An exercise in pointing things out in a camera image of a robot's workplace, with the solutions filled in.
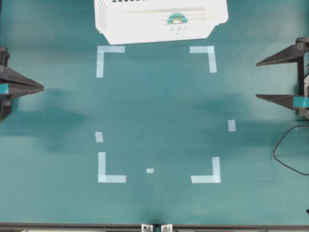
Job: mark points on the top-left tape corner marker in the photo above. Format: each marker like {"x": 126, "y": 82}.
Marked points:
{"x": 101, "y": 50}

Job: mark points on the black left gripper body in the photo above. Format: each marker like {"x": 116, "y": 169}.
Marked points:
{"x": 5, "y": 103}

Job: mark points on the bottom-left tape corner marker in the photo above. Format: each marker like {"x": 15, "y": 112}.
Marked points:
{"x": 103, "y": 177}

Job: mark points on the bottom-right tape corner marker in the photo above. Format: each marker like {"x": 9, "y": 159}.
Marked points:
{"x": 215, "y": 178}

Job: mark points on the white plastic lattice basket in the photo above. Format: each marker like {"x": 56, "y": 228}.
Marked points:
{"x": 145, "y": 21}

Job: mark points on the left metal bracket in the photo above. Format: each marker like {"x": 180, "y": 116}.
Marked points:
{"x": 146, "y": 228}

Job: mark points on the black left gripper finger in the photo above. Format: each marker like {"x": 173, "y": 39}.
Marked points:
{"x": 12, "y": 91}
{"x": 8, "y": 75}

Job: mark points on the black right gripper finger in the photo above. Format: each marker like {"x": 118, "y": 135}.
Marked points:
{"x": 292, "y": 102}
{"x": 287, "y": 55}

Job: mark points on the small right tape piece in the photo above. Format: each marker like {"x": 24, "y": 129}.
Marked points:
{"x": 232, "y": 126}

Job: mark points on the small left tape piece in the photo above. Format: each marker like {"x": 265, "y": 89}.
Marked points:
{"x": 99, "y": 137}

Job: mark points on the right metal bracket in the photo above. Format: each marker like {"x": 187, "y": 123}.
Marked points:
{"x": 166, "y": 228}

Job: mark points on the teal tape roll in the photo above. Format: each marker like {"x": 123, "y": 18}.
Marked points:
{"x": 177, "y": 18}

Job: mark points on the top-right tape corner marker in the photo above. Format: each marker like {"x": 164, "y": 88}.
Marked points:
{"x": 210, "y": 51}

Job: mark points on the small tape piece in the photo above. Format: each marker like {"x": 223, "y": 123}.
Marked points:
{"x": 232, "y": 126}
{"x": 99, "y": 137}
{"x": 150, "y": 170}

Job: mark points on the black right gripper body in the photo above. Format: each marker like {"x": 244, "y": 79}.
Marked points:
{"x": 302, "y": 78}

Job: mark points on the metal bracket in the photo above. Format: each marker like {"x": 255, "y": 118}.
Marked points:
{"x": 166, "y": 228}
{"x": 146, "y": 228}

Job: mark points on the small bottom tape piece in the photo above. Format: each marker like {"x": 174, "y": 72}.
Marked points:
{"x": 150, "y": 170}

